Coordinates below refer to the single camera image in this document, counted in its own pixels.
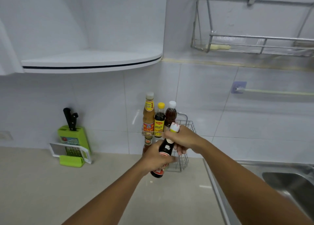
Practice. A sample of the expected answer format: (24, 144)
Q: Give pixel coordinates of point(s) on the person's right hand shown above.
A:
(187, 139)

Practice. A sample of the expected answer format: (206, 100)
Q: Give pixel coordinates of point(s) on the person's left hand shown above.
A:
(152, 159)

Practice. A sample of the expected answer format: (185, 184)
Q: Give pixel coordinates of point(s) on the person's right thumb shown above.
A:
(168, 135)

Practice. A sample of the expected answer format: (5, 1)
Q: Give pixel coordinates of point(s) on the person's left thumb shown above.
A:
(169, 159)

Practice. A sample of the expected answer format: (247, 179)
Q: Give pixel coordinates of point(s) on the dark sauce bottle white cap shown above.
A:
(166, 146)

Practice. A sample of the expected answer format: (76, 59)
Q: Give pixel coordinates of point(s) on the person's right forearm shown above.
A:
(245, 188)

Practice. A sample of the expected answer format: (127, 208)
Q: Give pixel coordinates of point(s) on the person's left forearm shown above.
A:
(108, 197)

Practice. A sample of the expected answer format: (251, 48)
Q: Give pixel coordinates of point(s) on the dark sauce bottle yellow cap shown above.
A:
(159, 123)

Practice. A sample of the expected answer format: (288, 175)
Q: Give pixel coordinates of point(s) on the brown sauce bottle white cap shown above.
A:
(170, 115)

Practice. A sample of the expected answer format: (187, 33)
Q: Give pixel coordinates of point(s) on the small brown sauce bottle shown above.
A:
(147, 144)

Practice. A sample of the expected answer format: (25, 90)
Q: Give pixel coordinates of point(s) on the amber sauce bottle grey cap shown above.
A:
(148, 117)

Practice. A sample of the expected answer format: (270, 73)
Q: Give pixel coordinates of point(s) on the green knife block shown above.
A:
(81, 136)

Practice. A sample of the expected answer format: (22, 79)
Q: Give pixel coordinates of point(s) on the green plastic grater holder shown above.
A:
(71, 161)

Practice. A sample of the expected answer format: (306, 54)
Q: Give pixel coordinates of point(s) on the white rounded corner shelf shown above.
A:
(98, 59)

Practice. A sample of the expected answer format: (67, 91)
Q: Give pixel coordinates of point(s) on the pale green towel bar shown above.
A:
(269, 92)

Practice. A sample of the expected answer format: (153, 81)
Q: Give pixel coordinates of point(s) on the clear plastic drip tray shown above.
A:
(228, 41)

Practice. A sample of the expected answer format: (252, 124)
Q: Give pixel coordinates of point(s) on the stainless steel sink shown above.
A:
(289, 183)

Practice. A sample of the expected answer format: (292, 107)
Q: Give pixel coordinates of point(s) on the steel wall dish rack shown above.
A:
(245, 37)

